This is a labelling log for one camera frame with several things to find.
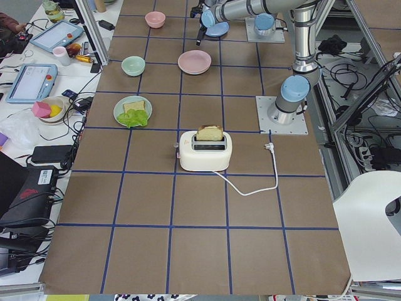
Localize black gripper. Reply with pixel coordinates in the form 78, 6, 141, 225
190, 6, 206, 46

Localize blue plate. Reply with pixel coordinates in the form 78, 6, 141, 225
206, 22, 229, 38

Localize pink plate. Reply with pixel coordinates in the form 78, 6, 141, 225
177, 50, 212, 71

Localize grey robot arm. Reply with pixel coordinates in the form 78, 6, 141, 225
199, 0, 321, 125
190, 3, 286, 46

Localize cream plate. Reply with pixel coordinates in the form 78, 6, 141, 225
183, 69, 208, 75

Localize pink bowl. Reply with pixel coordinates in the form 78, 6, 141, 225
145, 11, 166, 29

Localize green bowl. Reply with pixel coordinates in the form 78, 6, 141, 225
121, 56, 145, 77

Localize bread slice on plate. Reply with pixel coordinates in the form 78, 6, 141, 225
123, 100, 145, 113

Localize toast in toaster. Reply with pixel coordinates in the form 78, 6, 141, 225
195, 125, 223, 141

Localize green lettuce leaf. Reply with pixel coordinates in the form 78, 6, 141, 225
117, 110, 148, 128

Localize green plate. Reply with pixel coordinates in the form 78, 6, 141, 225
113, 96, 152, 129

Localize cream toaster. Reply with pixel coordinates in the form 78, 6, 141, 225
177, 130, 232, 172

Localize blue teach pendant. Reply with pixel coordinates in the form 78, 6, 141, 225
30, 20, 84, 53
6, 64, 58, 104

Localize pink cup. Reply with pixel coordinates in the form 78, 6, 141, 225
52, 46, 71, 66

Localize bowl with toy fruit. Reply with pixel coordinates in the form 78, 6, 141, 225
31, 96, 69, 124

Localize black laptop power brick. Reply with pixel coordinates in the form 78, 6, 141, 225
31, 145, 72, 164

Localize black computer box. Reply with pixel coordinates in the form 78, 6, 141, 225
1, 164, 58, 228

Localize white chair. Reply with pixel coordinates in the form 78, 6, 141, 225
333, 171, 400, 282

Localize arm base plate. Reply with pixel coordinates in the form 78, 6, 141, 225
245, 18, 285, 43
256, 96, 308, 135

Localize aluminium frame post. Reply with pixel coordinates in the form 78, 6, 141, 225
74, 0, 110, 66

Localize white toaster power cable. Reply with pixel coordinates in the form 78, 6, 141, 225
211, 142, 279, 197

